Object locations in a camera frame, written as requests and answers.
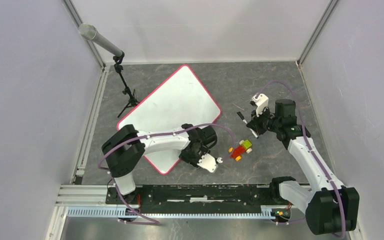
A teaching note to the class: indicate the aluminium frame rail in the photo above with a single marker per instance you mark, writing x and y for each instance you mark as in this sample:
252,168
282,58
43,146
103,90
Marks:
81,196

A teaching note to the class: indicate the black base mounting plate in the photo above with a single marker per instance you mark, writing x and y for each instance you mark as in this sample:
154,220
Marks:
199,199

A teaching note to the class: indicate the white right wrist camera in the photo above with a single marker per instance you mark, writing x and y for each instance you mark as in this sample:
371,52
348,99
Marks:
260,101

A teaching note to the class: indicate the pink framed whiteboard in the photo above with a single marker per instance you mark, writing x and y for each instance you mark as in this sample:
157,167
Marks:
180,99

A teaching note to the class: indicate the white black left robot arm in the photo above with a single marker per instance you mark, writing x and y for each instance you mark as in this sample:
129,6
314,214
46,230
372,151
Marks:
127,146

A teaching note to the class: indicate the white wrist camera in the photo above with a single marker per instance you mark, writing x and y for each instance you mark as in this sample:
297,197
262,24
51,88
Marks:
260,101
209,163

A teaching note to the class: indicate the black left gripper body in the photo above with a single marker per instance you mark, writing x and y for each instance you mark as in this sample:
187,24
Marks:
193,157

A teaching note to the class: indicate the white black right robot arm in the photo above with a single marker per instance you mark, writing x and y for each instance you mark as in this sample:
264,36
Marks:
329,206

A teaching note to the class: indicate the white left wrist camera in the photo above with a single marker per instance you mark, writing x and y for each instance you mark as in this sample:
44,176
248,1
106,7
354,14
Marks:
209,163

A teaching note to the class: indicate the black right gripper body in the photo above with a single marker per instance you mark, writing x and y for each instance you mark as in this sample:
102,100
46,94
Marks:
265,121

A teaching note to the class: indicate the grey microphone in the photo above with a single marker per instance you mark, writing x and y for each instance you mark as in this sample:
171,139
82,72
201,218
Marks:
91,34

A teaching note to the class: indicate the red toy brick car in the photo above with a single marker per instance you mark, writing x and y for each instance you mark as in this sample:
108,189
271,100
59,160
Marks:
244,147

